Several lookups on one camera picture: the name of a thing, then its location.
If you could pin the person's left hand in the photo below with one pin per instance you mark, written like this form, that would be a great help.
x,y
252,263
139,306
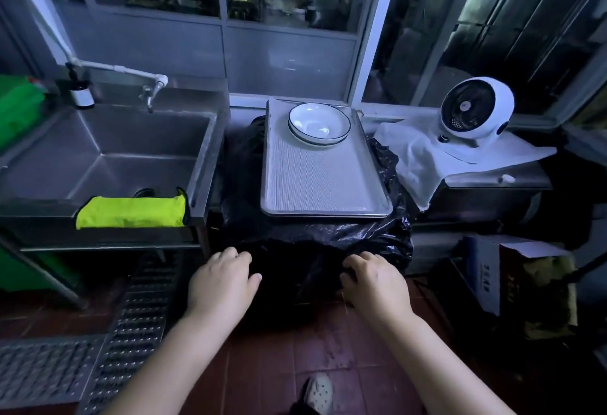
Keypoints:
x,y
220,284

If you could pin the person's right hand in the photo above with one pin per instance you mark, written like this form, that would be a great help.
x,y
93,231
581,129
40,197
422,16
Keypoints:
x,y
379,289

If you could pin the person's left thumb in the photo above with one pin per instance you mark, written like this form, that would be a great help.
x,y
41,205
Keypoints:
x,y
254,282

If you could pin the person's right fingers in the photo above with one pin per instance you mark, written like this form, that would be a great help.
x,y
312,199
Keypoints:
x,y
355,265

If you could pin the person's left forearm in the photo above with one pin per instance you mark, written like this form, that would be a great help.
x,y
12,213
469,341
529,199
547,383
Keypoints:
x,y
163,365

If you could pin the person's right forearm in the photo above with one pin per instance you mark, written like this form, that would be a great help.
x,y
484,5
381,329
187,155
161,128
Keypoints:
x,y
438,367

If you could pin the black plastic bag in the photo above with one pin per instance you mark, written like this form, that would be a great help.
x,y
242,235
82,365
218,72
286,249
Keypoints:
x,y
308,244

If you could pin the grey rectangular tray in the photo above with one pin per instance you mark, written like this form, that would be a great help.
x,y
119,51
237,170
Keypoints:
x,y
322,173

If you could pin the person's grey shoe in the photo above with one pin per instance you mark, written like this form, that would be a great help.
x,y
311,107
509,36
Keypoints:
x,y
318,393

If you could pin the white cloth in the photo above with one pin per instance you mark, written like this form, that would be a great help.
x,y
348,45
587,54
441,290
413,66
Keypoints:
x,y
427,154

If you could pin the yellow-green cleaning cloth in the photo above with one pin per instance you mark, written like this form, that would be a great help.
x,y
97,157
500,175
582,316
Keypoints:
x,y
132,212

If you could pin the white bowl with dark rim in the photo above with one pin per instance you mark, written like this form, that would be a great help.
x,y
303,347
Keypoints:
x,y
319,123

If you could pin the stainless steel counter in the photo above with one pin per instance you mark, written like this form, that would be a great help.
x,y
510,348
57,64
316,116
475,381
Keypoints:
x,y
493,187

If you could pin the cardboard box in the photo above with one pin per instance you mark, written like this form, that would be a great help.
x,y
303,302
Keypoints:
x,y
517,279

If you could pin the metal floor drain grate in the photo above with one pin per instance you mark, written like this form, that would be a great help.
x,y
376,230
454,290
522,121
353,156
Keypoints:
x,y
95,343

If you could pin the stainless steel sink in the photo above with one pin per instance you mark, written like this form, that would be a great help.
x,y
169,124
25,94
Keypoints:
x,y
102,163

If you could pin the white round desk fan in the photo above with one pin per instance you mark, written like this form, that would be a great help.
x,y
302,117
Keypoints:
x,y
474,109

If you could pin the white pipe faucet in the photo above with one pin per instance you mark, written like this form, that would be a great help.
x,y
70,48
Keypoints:
x,y
118,71

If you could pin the dark soap pump bottle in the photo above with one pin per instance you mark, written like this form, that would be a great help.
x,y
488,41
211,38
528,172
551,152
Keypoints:
x,y
80,90

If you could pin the green plastic container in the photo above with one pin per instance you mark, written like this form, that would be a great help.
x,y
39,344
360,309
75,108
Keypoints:
x,y
19,106

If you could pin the aluminium window frame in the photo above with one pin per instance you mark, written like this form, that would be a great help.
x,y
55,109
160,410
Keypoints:
x,y
294,26

